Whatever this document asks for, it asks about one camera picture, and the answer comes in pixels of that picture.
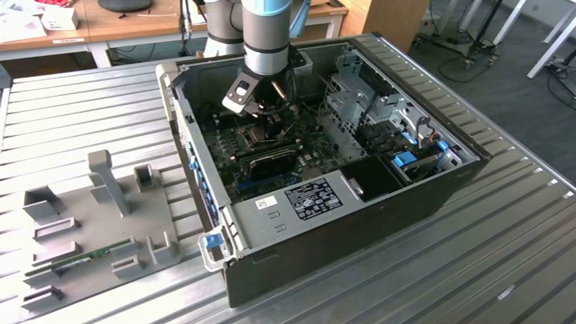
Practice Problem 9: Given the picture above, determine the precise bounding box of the metal socket cover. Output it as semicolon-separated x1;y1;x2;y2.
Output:
282;103;303;138

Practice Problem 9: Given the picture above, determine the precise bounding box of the CPU socket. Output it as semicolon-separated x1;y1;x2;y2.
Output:
237;121;290;151

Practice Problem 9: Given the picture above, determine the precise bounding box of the silver drive cage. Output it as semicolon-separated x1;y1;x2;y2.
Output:
321;45;473;185

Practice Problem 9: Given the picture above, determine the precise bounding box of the green motherboard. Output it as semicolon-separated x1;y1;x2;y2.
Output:
201;103;366;203

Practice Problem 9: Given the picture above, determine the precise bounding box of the black graphics card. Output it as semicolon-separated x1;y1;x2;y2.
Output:
238;148;299;182

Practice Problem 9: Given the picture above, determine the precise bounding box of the blue expansion latch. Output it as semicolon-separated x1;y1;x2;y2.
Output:
186;140;222;222

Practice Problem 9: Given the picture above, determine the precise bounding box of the black power supply label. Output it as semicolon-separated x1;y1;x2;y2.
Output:
282;178;346;221

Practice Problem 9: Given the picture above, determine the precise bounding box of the wooden desk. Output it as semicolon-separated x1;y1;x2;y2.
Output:
0;0;351;53

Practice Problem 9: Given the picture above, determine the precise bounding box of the wooden cabinet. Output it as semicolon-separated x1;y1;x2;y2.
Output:
342;0;431;53

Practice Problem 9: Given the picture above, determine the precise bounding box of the hard disk in blue carrier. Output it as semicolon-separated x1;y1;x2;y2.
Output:
390;140;465;185

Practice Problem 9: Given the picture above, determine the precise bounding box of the grey power supply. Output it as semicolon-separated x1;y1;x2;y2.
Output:
223;170;362;252

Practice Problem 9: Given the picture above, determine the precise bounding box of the black round object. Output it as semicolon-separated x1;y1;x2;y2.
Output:
98;0;154;13

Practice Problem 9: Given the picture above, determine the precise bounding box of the dark grey PC case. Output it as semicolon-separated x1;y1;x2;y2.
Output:
155;32;501;308

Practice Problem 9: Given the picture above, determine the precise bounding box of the white cardboard box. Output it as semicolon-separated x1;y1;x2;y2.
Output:
41;6;82;32

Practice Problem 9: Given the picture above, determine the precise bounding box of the black wheeled stand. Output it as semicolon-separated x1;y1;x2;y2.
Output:
459;0;503;68

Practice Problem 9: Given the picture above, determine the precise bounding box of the white table leg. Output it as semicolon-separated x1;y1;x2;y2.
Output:
493;0;529;46

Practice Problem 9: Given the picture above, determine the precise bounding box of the grey parts rack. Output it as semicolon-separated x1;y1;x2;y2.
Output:
21;149;185;313

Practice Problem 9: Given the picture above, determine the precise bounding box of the white paper stack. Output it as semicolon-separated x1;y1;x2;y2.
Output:
0;0;49;43

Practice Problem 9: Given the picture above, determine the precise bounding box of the green RAM stick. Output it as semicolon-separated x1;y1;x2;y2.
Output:
27;240;137;276

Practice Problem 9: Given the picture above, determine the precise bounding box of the white table frame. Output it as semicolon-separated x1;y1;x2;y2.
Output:
526;0;576;80

